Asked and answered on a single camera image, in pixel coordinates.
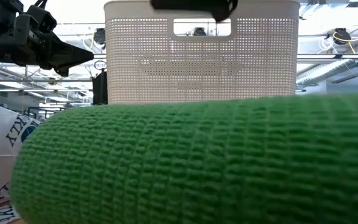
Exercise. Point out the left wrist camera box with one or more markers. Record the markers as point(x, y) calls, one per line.
point(42, 20)

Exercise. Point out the dark ceiling bar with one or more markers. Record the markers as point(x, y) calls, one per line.
point(353, 76)

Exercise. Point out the black partition panel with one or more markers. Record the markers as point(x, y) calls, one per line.
point(100, 88)

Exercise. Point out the white ceiling duct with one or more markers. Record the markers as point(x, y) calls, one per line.
point(322, 73)

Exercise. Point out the green cohesive bandage roll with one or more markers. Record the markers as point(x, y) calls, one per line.
point(197, 161)

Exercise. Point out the white perforated plastic basket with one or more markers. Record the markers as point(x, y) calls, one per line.
point(197, 71)

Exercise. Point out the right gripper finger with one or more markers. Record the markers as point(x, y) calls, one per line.
point(225, 14)
point(182, 4)

